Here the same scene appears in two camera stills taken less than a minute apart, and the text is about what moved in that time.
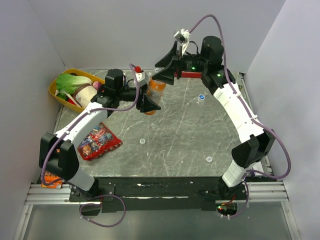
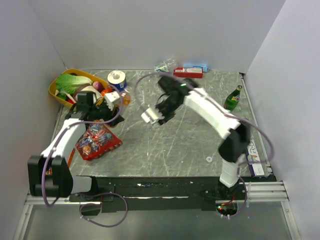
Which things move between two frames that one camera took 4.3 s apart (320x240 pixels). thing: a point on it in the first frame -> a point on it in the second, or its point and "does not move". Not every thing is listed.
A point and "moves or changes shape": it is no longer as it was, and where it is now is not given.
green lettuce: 66,84 does not move
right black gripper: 167,74 -> 162,121
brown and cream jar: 83,94 does not move
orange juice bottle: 155,90 moves or changes shape
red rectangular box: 191,74 does not move
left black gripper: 146,104 -> 114,111
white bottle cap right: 209,159 does not move
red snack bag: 101,140 does not move
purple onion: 97,85 does not move
